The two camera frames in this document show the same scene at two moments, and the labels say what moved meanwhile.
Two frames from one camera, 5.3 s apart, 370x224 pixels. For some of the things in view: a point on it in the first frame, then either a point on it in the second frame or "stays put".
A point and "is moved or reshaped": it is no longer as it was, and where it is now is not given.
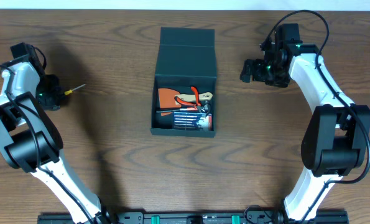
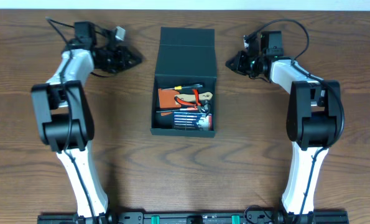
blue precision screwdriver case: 192,121 stays put
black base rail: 198,217 stays put
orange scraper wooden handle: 166,98 stays put
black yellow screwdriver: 70,91 is moved or reshaped
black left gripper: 57,94 -> 122,59
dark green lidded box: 186,58 stays put
